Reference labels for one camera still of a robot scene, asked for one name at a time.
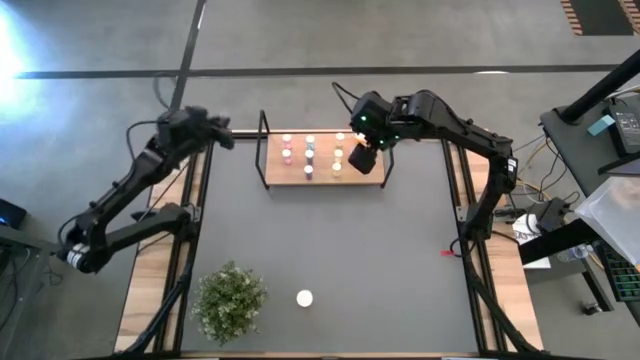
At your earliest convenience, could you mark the black power adapter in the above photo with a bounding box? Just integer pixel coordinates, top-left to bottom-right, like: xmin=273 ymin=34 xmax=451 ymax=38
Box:
xmin=607 ymin=97 xmax=640 ymax=156

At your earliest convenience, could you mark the green potted plant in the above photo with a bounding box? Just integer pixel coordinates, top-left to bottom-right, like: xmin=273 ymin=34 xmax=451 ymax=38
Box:
xmin=192 ymin=260 xmax=269 ymax=347

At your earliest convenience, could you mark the dark device with blue light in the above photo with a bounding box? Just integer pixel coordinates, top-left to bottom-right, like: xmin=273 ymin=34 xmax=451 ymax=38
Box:
xmin=0 ymin=198 xmax=29 ymax=230

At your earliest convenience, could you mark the grey metal table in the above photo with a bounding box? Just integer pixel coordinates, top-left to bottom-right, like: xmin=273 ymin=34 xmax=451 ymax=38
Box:
xmin=0 ymin=224 xmax=81 ymax=360

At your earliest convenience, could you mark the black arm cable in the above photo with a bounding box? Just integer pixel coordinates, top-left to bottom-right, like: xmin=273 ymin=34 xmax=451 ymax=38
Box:
xmin=331 ymin=81 xmax=361 ymax=115
xmin=124 ymin=72 xmax=179 ymax=164

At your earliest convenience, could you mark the bundle of floor cables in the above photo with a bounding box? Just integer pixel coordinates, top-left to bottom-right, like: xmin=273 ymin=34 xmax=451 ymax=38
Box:
xmin=509 ymin=132 xmax=569 ymax=201

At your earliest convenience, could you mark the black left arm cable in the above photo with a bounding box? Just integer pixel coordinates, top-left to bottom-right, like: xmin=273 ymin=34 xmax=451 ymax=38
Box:
xmin=124 ymin=72 xmax=179 ymax=164

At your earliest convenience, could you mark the light blue box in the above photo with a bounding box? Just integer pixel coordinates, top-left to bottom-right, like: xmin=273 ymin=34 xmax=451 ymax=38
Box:
xmin=587 ymin=113 xmax=616 ymax=137

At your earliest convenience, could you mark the black pole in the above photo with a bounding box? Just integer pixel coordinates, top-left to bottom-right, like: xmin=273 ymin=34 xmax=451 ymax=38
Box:
xmin=558 ymin=49 xmax=640 ymax=125

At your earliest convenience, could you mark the black stand beam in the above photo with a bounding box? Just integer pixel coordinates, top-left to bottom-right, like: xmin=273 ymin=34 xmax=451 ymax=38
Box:
xmin=518 ymin=219 xmax=616 ymax=316

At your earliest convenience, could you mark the blue crate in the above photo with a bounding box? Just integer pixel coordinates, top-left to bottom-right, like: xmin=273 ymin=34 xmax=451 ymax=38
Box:
xmin=597 ymin=242 xmax=640 ymax=303

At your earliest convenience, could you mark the black power box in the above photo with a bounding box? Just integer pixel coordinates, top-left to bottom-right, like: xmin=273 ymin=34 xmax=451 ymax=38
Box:
xmin=537 ymin=197 xmax=571 ymax=231

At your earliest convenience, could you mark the white printed paper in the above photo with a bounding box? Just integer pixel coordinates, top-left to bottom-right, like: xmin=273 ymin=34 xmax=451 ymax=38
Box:
xmin=512 ymin=214 xmax=551 ymax=271

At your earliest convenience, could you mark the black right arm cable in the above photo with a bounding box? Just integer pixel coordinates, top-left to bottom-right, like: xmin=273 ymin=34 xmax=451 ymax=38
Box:
xmin=331 ymin=81 xmax=361 ymax=115

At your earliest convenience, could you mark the black metal table frame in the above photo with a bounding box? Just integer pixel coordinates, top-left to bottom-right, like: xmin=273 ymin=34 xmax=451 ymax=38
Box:
xmin=119 ymin=119 xmax=544 ymax=360

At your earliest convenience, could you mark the clear plastic bin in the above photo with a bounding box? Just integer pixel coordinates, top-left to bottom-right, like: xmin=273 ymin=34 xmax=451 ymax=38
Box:
xmin=573 ymin=174 xmax=640 ymax=269

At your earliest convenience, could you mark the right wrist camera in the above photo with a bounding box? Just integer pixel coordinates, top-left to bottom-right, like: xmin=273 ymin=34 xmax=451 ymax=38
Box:
xmin=347 ymin=144 xmax=379 ymax=176

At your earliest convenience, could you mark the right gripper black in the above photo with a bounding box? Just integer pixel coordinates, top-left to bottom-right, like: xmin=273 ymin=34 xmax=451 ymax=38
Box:
xmin=350 ymin=91 xmax=401 ymax=150

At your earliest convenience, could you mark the grey table mat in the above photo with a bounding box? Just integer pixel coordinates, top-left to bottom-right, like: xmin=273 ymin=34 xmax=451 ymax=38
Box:
xmin=180 ymin=137 xmax=479 ymax=354

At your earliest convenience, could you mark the dark grey side table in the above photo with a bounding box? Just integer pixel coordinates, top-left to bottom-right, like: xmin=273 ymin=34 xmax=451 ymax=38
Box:
xmin=539 ymin=94 xmax=640 ymax=196

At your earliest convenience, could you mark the clear water bottle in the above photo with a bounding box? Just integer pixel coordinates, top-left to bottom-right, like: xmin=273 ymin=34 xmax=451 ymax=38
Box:
xmin=557 ymin=244 xmax=591 ymax=264

